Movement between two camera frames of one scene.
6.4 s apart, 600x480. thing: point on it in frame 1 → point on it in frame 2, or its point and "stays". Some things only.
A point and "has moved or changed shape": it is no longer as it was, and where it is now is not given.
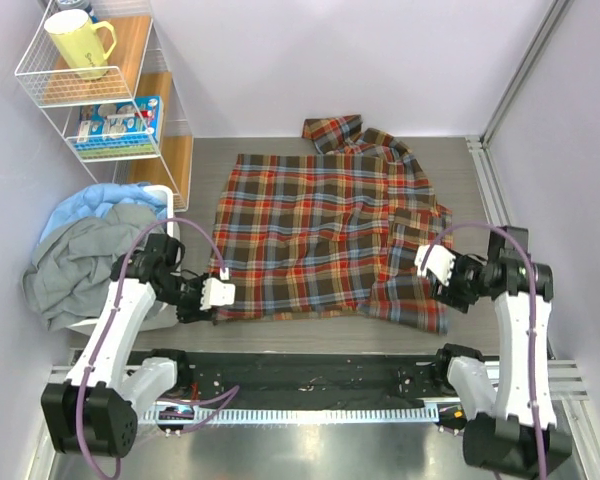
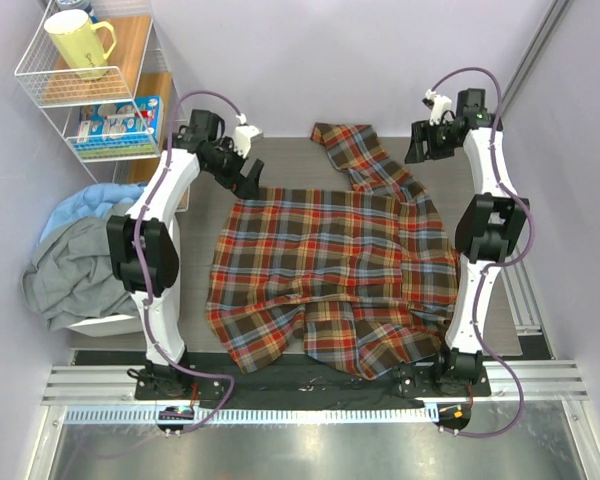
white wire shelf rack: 104,66 stays
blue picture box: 120,129 stays
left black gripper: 193,313 → 248,187
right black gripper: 451,294 → 421,131
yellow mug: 76,36 stays
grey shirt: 70,276 stays
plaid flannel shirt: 334,231 has moved or changed shape
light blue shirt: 97,199 stays
